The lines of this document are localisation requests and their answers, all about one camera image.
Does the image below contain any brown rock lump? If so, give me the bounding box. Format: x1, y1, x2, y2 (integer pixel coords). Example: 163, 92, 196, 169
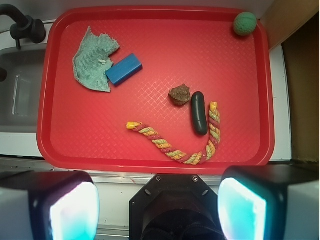
168, 84, 191, 106

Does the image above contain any black faucet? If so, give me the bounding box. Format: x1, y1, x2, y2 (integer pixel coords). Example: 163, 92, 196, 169
0, 4, 47, 50

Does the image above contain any grey sink basin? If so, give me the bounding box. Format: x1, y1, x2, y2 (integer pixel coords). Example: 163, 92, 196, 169
0, 44, 47, 134

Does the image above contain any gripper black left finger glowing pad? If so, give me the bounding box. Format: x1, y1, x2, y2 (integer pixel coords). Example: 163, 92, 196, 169
0, 171, 100, 240

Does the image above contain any blue rectangular block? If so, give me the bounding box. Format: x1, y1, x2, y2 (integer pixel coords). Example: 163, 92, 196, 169
105, 53, 143, 86

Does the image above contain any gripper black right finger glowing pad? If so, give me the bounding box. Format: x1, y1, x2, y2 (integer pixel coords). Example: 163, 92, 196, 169
218, 165, 320, 240

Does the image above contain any multicoloured twisted rope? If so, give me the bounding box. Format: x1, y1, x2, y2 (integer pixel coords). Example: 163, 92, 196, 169
125, 101, 222, 166

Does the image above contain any light blue woven cloth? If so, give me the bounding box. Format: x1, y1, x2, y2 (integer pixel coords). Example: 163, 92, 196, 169
72, 27, 120, 93

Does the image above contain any green ball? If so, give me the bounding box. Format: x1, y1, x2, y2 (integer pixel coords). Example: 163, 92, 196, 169
233, 12, 257, 37

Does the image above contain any red plastic tray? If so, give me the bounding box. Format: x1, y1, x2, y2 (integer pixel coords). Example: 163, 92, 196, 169
37, 6, 275, 175

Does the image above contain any dark green toy cucumber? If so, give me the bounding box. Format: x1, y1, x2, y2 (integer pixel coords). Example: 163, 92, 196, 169
191, 91, 208, 136

